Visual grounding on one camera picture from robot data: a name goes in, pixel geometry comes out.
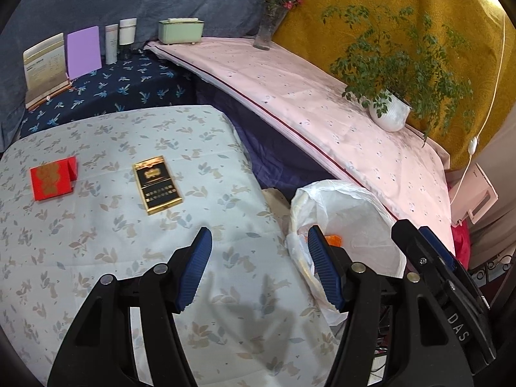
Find orange foil snack bag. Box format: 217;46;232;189
325;234;343;247

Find white plastic trash bag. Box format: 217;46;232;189
286;180;407;327

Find pink box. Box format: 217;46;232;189
449;164;499;226

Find floral light tablecloth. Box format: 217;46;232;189
1;106;338;386

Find black gold cigarette box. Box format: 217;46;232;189
132;155;183;215

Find red gold envelope box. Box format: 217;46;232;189
30;156;78;201

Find pink dotted cloth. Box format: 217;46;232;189
146;38;454;250

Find green plant white pot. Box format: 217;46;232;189
321;5;473;134

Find yellow cloth backdrop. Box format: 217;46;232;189
274;0;515;170

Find navy floral cloth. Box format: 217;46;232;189
19;51;197;138

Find glass vase pink flowers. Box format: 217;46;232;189
253;0;302;51

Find purple notebook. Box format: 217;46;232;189
65;25;102;80

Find white tube bottle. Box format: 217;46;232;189
105;24;118;65

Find white jar dark base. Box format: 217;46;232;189
118;17;137;60

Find mint green tissue box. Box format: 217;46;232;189
158;17;205;45

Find blue grey blanket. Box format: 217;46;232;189
0;0;307;154

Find white power cable switch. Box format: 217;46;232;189
449;13;509;211

